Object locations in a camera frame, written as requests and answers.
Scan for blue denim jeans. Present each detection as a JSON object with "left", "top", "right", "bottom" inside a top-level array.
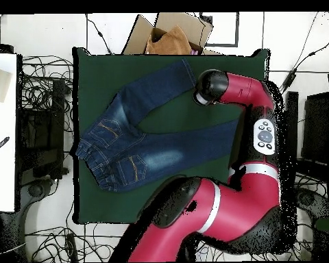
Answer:
[{"left": 75, "top": 58, "right": 239, "bottom": 192}]

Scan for dark green table cloth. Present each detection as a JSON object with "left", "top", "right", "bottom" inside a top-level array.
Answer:
[{"left": 71, "top": 46, "right": 271, "bottom": 225}]

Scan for brown cardboard box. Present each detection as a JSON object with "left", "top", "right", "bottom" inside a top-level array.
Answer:
[{"left": 121, "top": 12, "right": 223, "bottom": 55}]

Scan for black power strip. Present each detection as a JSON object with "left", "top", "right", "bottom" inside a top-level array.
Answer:
[{"left": 66, "top": 232, "right": 79, "bottom": 262}]

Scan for black threaded rod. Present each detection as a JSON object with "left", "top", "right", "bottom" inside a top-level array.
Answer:
[{"left": 0, "top": 136, "right": 11, "bottom": 158}]

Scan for white table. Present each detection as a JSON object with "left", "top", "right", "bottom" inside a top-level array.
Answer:
[{"left": 0, "top": 52, "right": 18, "bottom": 213}]

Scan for thin black cable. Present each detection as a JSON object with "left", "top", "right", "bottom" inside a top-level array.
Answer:
[{"left": 85, "top": 13, "right": 113, "bottom": 55}]

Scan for black rectangular frame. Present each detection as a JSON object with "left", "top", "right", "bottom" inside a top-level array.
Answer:
[{"left": 199, "top": 12, "right": 240, "bottom": 48}]

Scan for tangled black cables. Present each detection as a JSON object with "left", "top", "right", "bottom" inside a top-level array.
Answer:
[
  {"left": 21, "top": 54, "right": 75, "bottom": 132},
  {"left": 24, "top": 223, "right": 130, "bottom": 262}
]

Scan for black cable with adapter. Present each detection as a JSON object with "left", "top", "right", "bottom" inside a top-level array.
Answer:
[{"left": 279, "top": 32, "right": 329, "bottom": 94}]

